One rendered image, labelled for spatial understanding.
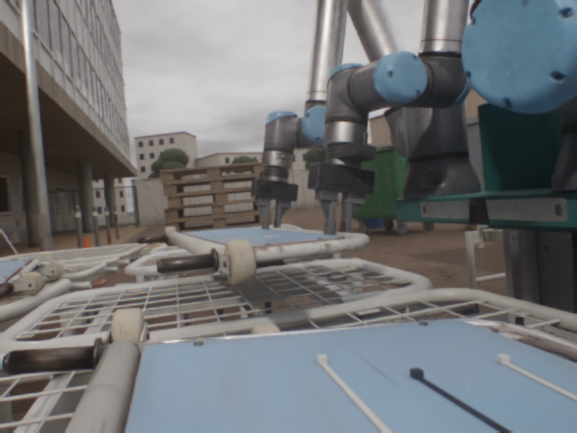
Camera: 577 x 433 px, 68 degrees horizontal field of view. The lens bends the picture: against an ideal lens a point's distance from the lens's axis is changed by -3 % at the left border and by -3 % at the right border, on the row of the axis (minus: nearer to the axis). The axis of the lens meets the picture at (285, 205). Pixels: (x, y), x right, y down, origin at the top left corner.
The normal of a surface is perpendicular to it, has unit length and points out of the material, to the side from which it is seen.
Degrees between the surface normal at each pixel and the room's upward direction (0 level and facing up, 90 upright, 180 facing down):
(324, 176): 90
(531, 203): 90
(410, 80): 92
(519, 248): 90
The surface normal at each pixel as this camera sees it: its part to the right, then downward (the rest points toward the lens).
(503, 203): -0.96, 0.09
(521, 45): -0.84, 0.17
